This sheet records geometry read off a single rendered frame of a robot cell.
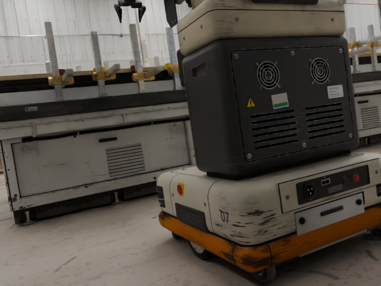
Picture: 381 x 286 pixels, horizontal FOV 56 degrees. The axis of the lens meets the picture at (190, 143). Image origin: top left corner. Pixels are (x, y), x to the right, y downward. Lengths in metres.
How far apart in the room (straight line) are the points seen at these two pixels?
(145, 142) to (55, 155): 0.60
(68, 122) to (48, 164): 0.35
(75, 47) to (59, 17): 0.81
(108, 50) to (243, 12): 8.89
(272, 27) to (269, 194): 0.50
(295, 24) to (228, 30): 0.25
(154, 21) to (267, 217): 9.77
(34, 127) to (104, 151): 0.51
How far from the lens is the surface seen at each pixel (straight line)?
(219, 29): 1.04
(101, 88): 2.23
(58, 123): 2.19
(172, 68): 2.38
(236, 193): 0.97
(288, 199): 1.02
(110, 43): 10.00
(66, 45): 9.73
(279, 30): 1.16
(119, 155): 2.48
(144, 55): 3.40
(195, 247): 1.29
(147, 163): 2.55
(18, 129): 2.18
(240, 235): 0.99
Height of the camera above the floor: 0.46
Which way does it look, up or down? 3 degrees down
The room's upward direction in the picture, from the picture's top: 8 degrees counter-clockwise
